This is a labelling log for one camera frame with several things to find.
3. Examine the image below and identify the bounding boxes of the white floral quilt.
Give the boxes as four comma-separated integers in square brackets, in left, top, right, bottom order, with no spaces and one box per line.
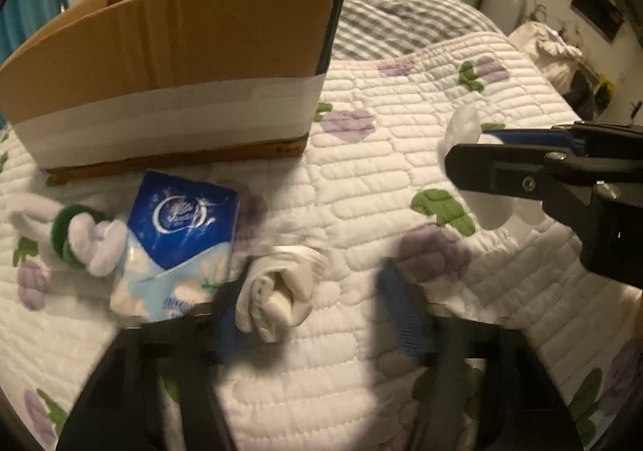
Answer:
[1,33,642,450]

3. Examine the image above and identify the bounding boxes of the grey checked bed cover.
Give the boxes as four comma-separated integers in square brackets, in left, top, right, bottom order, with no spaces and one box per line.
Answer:
[331,0,500,61]

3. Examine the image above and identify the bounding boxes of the white sock bundle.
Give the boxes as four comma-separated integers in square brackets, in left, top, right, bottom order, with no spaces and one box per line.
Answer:
[435,105,546,231]

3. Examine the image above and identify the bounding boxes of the white green rolled sock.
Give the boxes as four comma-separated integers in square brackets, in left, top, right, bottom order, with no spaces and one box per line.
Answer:
[6,193,127,278]

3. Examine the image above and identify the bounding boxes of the grey water heater tank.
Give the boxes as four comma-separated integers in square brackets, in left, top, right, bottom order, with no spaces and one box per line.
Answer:
[479,0,528,35]

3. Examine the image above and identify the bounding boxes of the brown cardboard box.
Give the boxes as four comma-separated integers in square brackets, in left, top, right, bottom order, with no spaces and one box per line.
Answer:
[1,0,344,182]

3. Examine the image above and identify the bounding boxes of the blue tissue pack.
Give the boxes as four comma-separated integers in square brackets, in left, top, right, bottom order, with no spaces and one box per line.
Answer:
[110,170,240,322]

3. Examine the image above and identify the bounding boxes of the black range hood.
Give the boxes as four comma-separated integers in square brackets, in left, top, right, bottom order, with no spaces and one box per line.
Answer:
[570,0,625,43]

